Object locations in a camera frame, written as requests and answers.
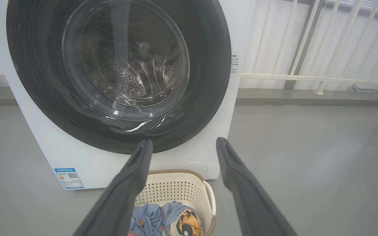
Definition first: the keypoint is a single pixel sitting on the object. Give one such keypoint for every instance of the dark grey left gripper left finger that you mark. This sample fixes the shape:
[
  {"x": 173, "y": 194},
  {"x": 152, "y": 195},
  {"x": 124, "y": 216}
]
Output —
[{"x": 120, "y": 196}]

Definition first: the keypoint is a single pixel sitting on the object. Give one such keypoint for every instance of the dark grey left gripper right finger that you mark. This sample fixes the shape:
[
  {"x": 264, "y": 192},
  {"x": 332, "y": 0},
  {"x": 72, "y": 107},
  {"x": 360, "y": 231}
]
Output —
[{"x": 251, "y": 203}]

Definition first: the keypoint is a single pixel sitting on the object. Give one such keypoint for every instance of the blue garment with tiger print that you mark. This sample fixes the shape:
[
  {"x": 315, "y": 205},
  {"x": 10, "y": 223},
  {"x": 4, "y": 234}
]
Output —
[{"x": 184, "y": 223}]

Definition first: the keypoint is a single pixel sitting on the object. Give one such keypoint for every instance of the black-rimmed glass washer door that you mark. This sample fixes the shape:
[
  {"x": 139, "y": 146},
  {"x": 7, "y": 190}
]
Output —
[{"x": 38, "y": 82}]

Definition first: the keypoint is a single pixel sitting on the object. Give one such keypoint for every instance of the cream perforated laundry basket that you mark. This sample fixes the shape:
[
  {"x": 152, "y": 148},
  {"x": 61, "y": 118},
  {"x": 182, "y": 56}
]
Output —
[{"x": 176, "y": 188}]

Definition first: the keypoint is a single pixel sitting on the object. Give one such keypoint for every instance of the white front-load washing machine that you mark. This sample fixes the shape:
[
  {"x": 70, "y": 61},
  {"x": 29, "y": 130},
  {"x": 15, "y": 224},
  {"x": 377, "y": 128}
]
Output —
[{"x": 77, "y": 157}]

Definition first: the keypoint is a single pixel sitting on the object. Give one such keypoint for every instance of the blue energy label sticker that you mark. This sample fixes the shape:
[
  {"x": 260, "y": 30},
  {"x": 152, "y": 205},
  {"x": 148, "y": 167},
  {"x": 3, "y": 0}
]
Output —
[{"x": 69, "y": 178}]

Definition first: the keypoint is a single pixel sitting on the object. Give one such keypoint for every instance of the round drain filter cover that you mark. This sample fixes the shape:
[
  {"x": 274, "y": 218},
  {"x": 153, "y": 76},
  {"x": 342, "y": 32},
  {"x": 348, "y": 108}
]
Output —
[{"x": 197, "y": 168}]

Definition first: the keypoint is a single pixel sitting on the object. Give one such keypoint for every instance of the white metal railing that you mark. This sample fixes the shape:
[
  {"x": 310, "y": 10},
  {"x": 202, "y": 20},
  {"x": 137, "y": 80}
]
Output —
[{"x": 307, "y": 78}]

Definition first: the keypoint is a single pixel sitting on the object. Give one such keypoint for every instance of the small black text sticker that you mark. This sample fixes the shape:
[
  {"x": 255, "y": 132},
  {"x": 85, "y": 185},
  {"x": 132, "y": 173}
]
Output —
[{"x": 234, "y": 64}]

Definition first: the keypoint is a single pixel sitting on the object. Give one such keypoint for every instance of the grey window blind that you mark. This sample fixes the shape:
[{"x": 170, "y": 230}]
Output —
[{"x": 372, "y": 5}]

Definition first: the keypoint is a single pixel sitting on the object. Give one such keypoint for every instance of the grey metal floor bracket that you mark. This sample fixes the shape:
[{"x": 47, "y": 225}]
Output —
[{"x": 369, "y": 88}]

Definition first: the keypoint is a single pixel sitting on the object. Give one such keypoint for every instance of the dark grey window frame post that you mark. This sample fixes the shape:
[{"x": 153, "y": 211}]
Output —
[{"x": 302, "y": 42}]

